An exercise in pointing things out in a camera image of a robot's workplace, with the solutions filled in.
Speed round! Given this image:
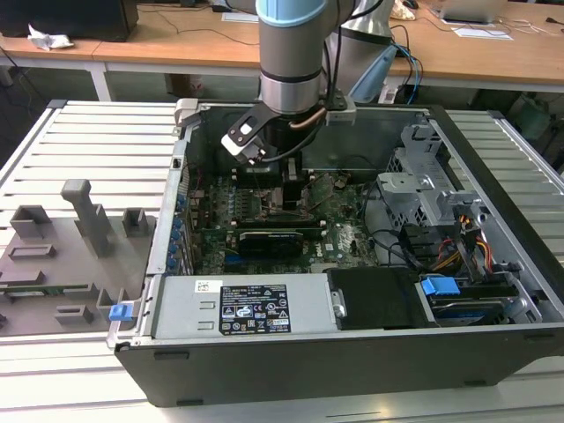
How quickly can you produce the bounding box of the metal socket cover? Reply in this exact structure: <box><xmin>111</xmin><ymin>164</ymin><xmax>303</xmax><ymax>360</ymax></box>
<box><xmin>302</xmin><ymin>173</ymin><xmax>338</xmax><ymax>212</ymax></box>

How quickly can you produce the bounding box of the black CPU socket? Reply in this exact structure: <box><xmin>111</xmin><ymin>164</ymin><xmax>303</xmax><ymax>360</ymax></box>
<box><xmin>258</xmin><ymin>188</ymin><xmax>316</xmax><ymax>222</ymax></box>

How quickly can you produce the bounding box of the black RAM slot bank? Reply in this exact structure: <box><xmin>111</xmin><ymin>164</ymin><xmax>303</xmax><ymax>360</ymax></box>
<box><xmin>228</xmin><ymin>219</ymin><xmax>325</xmax><ymax>240</ymax></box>
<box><xmin>231</xmin><ymin>168</ymin><xmax>315</xmax><ymax>188</ymax></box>

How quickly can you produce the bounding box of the black graphics card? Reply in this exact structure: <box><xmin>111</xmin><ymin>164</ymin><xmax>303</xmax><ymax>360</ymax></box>
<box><xmin>237</xmin><ymin>228</ymin><xmax>305</xmax><ymax>259</ymax></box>

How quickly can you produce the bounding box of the green motherboard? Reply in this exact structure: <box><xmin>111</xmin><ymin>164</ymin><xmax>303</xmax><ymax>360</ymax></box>
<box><xmin>187</xmin><ymin>169</ymin><xmax>381</xmax><ymax>275</ymax></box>

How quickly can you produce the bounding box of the grey metal drive cage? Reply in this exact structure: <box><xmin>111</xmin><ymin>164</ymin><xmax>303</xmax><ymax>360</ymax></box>
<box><xmin>376</xmin><ymin>124</ymin><xmax>491</xmax><ymax>231</ymax></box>

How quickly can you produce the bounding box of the black plastic shroud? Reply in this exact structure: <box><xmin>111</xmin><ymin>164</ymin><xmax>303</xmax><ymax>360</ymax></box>
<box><xmin>328</xmin><ymin>267</ymin><xmax>438</xmax><ymax>332</ymax></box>

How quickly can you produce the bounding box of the pale blue teach pendant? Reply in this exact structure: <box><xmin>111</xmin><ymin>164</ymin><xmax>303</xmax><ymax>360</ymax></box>
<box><xmin>348</xmin><ymin>43</ymin><xmax>398</xmax><ymax>104</ymax></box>

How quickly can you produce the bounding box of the brown cardboard box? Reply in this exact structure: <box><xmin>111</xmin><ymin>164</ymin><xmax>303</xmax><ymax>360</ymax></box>
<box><xmin>166</xmin><ymin>73</ymin><xmax>204</xmax><ymax>99</ymax></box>

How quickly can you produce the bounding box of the grey power supply unit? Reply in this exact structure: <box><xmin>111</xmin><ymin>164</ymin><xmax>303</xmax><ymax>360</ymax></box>
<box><xmin>152</xmin><ymin>273</ymin><xmax>337</xmax><ymax>340</ymax></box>

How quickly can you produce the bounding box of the blue disk carrier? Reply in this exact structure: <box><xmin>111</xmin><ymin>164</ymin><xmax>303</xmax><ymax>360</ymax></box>
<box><xmin>420</xmin><ymin>274</ymin><xmax>460</xmax><ymax>308</ymax></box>

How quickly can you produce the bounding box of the black open PC case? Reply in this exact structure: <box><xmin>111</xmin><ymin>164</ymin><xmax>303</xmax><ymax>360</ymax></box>
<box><xmin>108</xmin><ymin>97</ymin><xmax>564</xmax><ymax>409</ymax></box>

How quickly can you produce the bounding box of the white paper sheet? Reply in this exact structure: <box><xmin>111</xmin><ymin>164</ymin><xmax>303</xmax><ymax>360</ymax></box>
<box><xmin>220</xmin><ymin>11</ymin><xmax>261</xmax><ymax>24</ymax></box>

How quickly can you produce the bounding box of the wooden desk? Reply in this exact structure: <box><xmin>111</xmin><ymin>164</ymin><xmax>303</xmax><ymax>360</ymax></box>
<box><xmin>0</xmin><ymin>0</ymin><xmax>564</xmax><ymax>94</ymax></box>

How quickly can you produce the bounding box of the blue case latch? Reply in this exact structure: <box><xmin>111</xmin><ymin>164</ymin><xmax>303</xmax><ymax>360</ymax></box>
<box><xmin>108</xmin><ymin>303</ymin><xmax>134</xmax><ymax>323</ymax></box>

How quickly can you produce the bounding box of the hard disk with blue label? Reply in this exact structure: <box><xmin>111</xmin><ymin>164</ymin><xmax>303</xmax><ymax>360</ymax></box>
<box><xmin>429</xmin><ymin>299</ymin><xmax>506</xmax><ymax>328</ymax></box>

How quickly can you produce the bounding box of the white crumpled object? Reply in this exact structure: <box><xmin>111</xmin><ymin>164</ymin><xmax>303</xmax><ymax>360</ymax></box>
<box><xmin>390</xmin><ymin>0</ymin><xmax>419</xmax><ymax>21</ymax></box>

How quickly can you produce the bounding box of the grey parts rack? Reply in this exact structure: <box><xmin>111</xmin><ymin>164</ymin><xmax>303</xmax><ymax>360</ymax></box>
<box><xmin>0</xmin><ymin>178</ymin><xmax>158</xmax><ymax>338</ymax></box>

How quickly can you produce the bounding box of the paper sheet with blue border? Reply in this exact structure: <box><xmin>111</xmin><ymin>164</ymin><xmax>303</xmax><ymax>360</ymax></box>
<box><xmin>450</xmin><ymin>26</ymin><xmax>516</xmax><ymax>42</ymax></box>

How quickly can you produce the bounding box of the silver laptop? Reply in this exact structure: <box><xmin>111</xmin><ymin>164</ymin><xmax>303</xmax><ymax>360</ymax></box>
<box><xmin>439</xmin><ymin>0</ymin><xmax>508</xmax><ymax>25</ymax></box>

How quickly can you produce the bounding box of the green RAM stick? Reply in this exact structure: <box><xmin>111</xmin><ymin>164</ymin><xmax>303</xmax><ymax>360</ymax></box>
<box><xmin>0</xmin><ymin>285</ymin><xmax>90</xmax><ymax>295</ymax></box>

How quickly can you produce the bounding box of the black box on desk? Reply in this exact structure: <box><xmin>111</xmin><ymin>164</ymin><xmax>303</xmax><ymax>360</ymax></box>
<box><xmin>0</xmin><ymin>0</ymin><xmax>140</xmax><ymax>43</ymax></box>

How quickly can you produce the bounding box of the crumpled white paper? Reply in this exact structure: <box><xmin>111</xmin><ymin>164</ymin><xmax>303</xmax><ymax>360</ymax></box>
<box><xmin>26</xmin><ymin>23</ymin><xmax>76</xmax><ymax>52</ymax></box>

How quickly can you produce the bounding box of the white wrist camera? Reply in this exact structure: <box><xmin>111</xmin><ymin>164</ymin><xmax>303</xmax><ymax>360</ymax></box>
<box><xmin>220</xmin><ymin>105</ymin><xmax>275</xmax><ymax>166</ymax></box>

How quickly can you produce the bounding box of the blue cable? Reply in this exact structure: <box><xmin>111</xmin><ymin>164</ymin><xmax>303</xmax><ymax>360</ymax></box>
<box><xmin>394</xmin><ymin>41</ymin><xmax>425</xmax><ymax>106</ymax></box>

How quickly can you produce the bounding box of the yellow and red wire bundle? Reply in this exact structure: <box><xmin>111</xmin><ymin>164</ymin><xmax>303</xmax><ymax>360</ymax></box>
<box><xmin>434</xmin><ymin>235</ymin><xmax>493</xmax><ymax>272</ymax></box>

